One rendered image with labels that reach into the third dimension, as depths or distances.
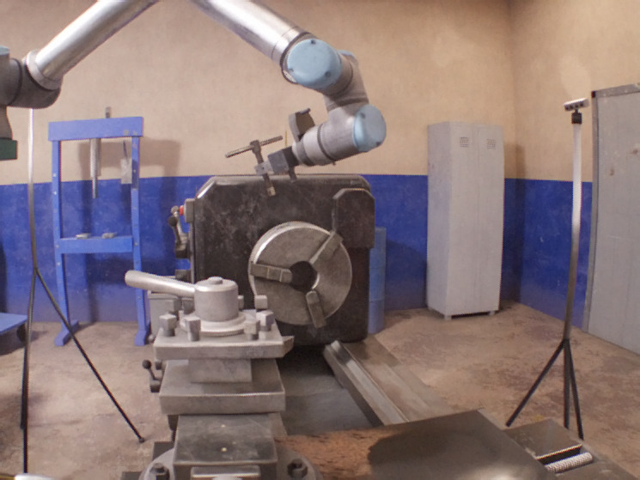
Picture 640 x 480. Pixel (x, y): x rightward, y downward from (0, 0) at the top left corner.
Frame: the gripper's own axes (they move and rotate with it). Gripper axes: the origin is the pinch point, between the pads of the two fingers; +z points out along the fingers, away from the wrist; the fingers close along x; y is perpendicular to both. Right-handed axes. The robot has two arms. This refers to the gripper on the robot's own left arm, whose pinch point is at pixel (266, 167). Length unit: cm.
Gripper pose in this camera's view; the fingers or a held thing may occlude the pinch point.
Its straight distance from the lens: 126.6
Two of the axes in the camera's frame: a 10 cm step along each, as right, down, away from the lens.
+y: 3.5, 9.2, 1.6
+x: 6.1, -3.5, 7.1
